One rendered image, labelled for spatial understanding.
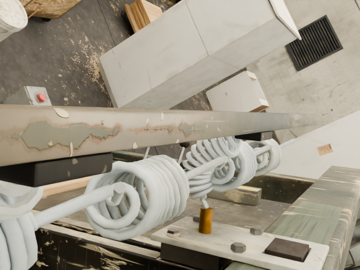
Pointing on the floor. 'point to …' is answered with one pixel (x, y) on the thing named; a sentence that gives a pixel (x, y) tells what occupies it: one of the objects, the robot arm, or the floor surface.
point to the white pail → (12, 17)
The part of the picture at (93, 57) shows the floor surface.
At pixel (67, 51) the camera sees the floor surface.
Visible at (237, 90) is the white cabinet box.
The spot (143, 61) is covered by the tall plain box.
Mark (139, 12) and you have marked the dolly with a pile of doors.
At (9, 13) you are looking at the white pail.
